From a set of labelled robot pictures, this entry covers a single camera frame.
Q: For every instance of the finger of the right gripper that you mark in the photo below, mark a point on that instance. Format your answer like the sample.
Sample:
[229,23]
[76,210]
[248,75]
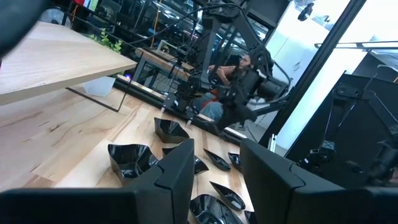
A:
[164,104]
[189,118]

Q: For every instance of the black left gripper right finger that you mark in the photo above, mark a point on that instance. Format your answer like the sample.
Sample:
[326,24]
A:
[273,193]

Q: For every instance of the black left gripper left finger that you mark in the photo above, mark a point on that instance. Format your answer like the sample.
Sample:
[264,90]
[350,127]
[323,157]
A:
[168,193]

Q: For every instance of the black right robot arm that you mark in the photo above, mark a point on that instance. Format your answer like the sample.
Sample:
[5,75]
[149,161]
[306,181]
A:
[245,31]

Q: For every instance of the black angular bowl plate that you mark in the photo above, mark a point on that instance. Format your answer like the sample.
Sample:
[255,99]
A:
[169,130]

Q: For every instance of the person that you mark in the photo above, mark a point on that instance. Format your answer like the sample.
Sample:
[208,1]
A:
[224,74]

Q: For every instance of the black square dish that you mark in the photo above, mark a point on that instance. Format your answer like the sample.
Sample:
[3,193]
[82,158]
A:
[208,210]

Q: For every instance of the small black leaf plate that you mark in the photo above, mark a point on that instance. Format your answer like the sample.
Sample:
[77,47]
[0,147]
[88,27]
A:
[217,160]
[235,160]
[228,196]

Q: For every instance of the large black angular plate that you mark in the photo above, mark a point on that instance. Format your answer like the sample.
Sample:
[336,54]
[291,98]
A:
[129,158]

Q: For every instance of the white plastic container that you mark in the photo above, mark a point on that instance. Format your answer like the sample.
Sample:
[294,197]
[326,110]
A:
[99,86]

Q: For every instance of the green plant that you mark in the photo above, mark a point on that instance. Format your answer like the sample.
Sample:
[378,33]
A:
[107,42]

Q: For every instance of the black equipment stand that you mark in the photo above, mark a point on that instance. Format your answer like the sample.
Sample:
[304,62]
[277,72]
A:
[351,130]

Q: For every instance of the light wooden table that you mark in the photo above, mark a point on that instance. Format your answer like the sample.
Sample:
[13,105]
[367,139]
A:
[56,59]

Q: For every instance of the black thin table leg frame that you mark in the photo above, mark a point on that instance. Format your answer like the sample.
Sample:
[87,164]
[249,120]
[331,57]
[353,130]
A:
[124,96]

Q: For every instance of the silver metal bracket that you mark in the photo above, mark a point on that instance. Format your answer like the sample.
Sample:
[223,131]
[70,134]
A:
[272,142]

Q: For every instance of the black frame post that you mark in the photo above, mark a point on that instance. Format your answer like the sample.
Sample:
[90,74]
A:
[314,65]

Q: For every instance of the black overhead camera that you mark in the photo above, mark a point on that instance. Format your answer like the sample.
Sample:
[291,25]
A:
[305,12]

